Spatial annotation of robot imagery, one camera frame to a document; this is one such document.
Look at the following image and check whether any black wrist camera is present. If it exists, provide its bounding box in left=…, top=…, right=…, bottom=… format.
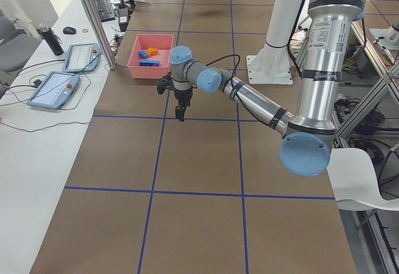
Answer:
left=157, top=72, right=173, bottom=95

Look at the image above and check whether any teach pendant tablet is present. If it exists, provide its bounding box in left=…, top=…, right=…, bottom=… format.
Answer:
left=62, top=43, right=102, bottom=73
left=26, top=71, right=80, bottom=109

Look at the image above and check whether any brown paper table cover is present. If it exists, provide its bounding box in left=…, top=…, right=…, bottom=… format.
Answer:
left=31, top=0, right=356, bottom=273

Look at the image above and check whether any near teach pendant tablet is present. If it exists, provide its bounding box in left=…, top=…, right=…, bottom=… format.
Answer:
left=26, top=71, right=80, bottom=109

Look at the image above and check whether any black computer mouse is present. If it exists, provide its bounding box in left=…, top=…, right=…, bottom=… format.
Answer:
left=62, top=26, right=77, bottom=35

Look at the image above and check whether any orange sloped toy block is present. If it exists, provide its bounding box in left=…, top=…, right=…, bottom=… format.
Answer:
left=146, top=47, right=159, bottom=57

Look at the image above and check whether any white chair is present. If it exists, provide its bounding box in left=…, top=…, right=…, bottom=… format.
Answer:
left=327, top=148, right=398, bottom=212

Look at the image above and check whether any black water bottle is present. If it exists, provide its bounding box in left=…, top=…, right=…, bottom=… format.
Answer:
left=39, top=24, right=64, bottom=56

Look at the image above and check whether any aluminium frame post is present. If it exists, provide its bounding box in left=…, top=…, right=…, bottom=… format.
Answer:
left=80, top=0, right=116, bottom=70

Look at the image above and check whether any small blue toy block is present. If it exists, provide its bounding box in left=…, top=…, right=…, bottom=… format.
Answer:
left=139, top=50, right=148, bottom=59

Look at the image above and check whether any far teach pendant tablet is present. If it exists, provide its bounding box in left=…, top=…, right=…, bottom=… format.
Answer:
left=62, top=43, right=102, bottom=73

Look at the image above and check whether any pink plastic box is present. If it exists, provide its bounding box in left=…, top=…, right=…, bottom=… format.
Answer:
left=127, top=34, right=174, bottom=79

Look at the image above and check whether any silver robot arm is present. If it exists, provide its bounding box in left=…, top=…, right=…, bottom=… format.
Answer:
left=157, top=0, right=365, bottom=177

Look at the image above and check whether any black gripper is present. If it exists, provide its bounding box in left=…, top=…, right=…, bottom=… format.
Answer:
left=174, top=88, right=193, bottom=122

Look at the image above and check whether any black keyboard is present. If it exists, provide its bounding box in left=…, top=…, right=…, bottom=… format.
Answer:
left=93, top=0, right=115, bottom=22

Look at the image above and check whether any long blue toy block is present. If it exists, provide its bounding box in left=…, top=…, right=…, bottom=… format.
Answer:
left=139, top=60, right=160, bottom=67

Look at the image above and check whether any black braided cable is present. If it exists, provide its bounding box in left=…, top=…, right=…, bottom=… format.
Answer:
left=205, top=54, right=241, bottom=97

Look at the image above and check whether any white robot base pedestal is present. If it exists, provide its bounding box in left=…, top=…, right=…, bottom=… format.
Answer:
left=246, top=0, right=302, bottom=85

